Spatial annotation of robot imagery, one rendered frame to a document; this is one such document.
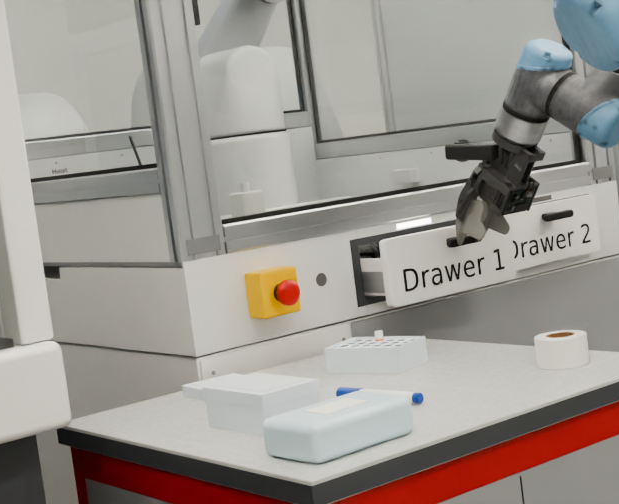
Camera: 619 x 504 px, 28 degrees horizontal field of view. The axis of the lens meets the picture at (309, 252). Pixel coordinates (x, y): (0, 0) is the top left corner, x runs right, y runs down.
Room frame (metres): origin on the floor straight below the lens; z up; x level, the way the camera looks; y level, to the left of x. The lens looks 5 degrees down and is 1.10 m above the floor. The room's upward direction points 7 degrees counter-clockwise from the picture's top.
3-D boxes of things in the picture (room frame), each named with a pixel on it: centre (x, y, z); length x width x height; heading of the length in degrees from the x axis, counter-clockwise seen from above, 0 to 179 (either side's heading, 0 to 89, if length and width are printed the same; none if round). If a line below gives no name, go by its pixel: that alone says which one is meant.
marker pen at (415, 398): (1.58, -0.06, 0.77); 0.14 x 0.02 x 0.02; 45
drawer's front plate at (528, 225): (2.34, -0.44, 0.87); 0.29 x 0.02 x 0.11; 127
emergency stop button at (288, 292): (1.91, 0.04, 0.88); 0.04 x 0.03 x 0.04; 127
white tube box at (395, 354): (1.81, -0.08, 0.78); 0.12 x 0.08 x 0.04; 55
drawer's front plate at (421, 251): (2.09, -0.23, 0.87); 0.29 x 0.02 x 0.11; 127
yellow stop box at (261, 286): (1.94, 0.06, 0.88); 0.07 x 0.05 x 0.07; 127
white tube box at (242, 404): (1.54, 0.08, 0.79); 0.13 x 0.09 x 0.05; 38
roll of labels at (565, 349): (1.67, -0.32, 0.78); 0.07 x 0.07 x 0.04
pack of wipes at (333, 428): (1.38, -0.01, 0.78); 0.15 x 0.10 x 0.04; 129
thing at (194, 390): (1.76, 0.14, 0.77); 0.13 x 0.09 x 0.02; 33
